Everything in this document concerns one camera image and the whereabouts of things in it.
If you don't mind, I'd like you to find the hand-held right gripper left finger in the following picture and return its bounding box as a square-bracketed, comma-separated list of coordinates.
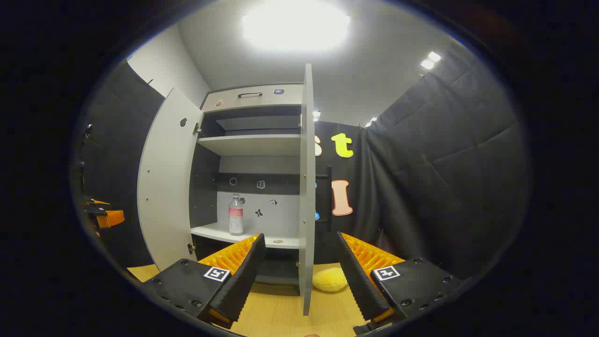
[139, 233, 266, 329]

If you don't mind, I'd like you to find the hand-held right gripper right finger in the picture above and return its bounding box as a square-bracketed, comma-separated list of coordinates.
[337, 232, 462, 336]

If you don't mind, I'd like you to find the clear bottle with pink label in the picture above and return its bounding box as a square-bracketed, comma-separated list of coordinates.
[228, 193, 244, 236]

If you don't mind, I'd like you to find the grey cabinet door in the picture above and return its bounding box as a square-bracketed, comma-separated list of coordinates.
[299, 64, 317, 316]
[137, 88, 204, 272]

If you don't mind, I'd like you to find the grey cabinet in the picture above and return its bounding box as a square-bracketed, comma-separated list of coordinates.
[190, 84, 305, 286]

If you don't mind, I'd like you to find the grey cabinet shelf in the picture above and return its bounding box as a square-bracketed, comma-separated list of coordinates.
[197, 134, 301, 156]

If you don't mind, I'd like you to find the yellow round cushion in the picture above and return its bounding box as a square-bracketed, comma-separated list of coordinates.
[312, 267, 349, 293]

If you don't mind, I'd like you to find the small ceiling light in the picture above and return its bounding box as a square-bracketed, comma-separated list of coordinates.
[420, 51, 442, 71]

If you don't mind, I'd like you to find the large ceiling light panel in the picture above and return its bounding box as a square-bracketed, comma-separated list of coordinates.
[241, 2, 351, 52]

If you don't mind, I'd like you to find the black door handle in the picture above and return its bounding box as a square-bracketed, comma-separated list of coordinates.
[316, 166, 334, 224]

